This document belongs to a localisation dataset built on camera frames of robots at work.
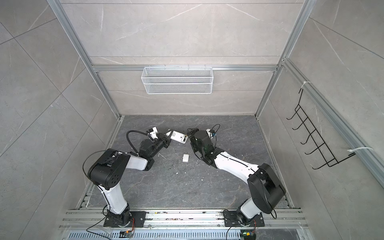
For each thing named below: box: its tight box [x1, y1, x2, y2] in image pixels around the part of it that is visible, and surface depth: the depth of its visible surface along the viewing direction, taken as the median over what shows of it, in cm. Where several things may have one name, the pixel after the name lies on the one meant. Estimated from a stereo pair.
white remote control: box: [170, 130, 188, 144], surface depth 87 cm
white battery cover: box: [182, 154, 189, 162], surface depth 97 cm
